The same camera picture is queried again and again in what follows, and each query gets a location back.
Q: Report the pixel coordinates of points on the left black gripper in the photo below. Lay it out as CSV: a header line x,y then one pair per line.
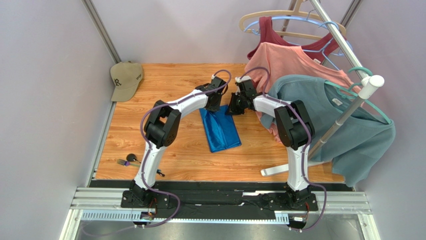
x,y
216,107

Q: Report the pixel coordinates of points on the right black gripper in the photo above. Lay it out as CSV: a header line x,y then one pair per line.
x,y
235,105

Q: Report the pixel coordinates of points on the blue cloth napkin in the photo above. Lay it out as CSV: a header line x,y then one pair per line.
x,y
220,129

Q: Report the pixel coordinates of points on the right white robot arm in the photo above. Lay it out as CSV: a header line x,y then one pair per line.
x,y
295,130

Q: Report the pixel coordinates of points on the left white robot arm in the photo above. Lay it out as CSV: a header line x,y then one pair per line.
x,y
160,131

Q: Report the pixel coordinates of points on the salmon pink t-shirt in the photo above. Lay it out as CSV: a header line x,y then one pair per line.
x,y
281,61

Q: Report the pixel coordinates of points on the beige baseball cap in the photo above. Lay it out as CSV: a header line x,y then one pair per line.
x,y
126,77

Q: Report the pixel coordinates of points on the maroon tank top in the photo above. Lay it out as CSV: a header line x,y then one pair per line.
x,y
317,50

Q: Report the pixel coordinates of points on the black spoon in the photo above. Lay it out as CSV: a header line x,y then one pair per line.
x,y
132,158

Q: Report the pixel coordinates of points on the teal green hanger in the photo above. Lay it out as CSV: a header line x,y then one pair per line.
x,y
364,89

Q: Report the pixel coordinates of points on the beige wooden hanger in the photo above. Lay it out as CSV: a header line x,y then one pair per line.
x,y
248,21

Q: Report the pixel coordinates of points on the black fork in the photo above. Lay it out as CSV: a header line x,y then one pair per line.
x,y
128,163

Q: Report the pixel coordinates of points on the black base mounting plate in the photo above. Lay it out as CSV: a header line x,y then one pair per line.
x,y
177,194

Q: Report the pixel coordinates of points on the teal t-shirt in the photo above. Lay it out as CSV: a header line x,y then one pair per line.
x,y
357,145

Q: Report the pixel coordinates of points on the metal clothes rack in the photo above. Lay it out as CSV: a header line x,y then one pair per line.
x,y
338,34

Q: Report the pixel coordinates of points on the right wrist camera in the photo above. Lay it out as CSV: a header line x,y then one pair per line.
x,y
245,87

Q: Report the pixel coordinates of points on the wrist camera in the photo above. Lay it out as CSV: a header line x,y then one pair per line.
x,y
245,87
216,87

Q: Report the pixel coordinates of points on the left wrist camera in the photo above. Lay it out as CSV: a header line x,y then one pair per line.
x,y
216,87

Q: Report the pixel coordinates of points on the aluminium frame rail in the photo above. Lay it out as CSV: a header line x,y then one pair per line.
x,y
104,204

